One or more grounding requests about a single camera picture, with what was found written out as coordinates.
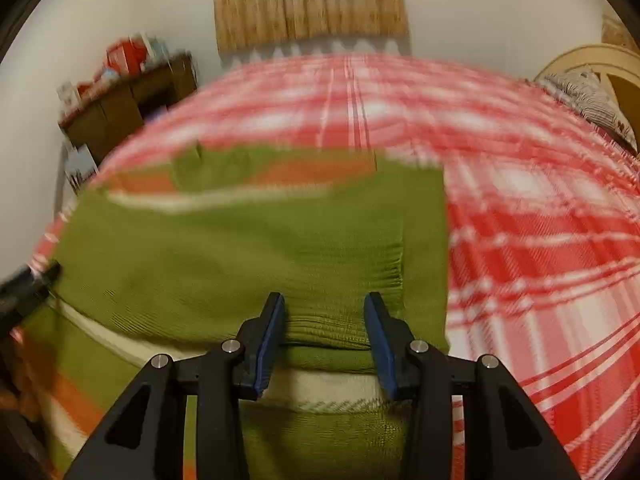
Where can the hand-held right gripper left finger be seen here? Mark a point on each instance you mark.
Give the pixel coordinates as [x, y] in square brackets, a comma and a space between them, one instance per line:
[269, 330]

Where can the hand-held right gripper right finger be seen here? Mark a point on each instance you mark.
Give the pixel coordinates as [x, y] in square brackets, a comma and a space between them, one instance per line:
[380, 335]

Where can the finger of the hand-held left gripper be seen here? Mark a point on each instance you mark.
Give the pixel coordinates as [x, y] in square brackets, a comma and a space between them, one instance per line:
[30, 282]

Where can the green striped knit sweater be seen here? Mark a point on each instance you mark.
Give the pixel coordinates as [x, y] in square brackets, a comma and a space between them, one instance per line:
[225, 255]

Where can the white cardboard box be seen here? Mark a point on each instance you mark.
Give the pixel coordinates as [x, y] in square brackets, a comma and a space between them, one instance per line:
[80, 170]

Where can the red plaid blanket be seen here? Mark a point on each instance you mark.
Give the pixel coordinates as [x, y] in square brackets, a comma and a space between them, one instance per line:
[525, 220]

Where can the wooden desk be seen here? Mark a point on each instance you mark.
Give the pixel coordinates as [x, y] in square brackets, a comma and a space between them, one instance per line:
[120, 105]

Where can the red box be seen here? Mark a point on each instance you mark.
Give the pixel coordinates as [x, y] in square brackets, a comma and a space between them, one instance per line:
[125, 56]

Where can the grey patterned pillow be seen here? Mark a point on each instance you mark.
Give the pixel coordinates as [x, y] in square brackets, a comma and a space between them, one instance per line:
[595, 100]

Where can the beige patterned curtain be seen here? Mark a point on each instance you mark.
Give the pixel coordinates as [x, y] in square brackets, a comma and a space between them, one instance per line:
[310, 0]

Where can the cream wooden headboard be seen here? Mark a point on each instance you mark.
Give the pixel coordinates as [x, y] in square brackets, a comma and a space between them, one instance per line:
[605, 57]

